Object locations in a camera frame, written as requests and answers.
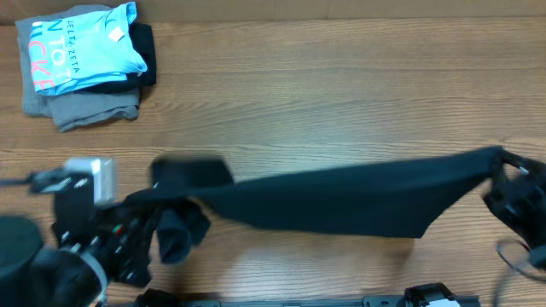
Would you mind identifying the black t-shirt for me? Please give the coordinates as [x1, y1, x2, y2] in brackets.
[124, 147, 502, 264]

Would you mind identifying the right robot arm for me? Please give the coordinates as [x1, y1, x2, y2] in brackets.
[483, 150, 545, 269]

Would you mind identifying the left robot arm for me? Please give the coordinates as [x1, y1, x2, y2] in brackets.
[1, 195, 164, 306]

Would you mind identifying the grey folded garment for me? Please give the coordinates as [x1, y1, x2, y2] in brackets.
[15, 4, 140, 132]

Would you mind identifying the light blue printed t-shirt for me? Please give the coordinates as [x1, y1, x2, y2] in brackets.
[28, 2, 148, 96]

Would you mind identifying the black folded garment in stack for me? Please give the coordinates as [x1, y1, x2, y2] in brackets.
[83, 23, 157, 94]

